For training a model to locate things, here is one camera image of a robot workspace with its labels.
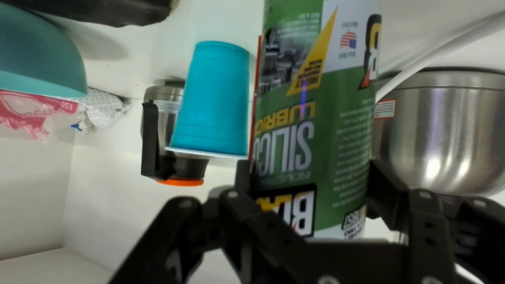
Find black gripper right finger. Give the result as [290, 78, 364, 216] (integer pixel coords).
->
[366, 161, 505, 284]

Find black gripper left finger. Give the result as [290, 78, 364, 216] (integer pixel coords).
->
[109, 161, 315, 284]

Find green silicone lubricant spray can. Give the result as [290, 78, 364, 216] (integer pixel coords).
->
[252, 0, 382, 240]

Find large steel black-lid carafe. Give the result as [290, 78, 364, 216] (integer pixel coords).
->
[372, 68, 505, 196]

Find teal plastic cup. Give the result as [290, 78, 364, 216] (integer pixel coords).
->
[170, 41, 249, 156]

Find pink white package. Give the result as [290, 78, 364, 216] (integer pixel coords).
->
[0, 87, 129, 141]

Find teal bowl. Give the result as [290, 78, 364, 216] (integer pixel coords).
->
[0, 2, 86, 100]

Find white power cable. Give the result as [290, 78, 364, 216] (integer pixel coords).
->
[374, 10, 505, 104]

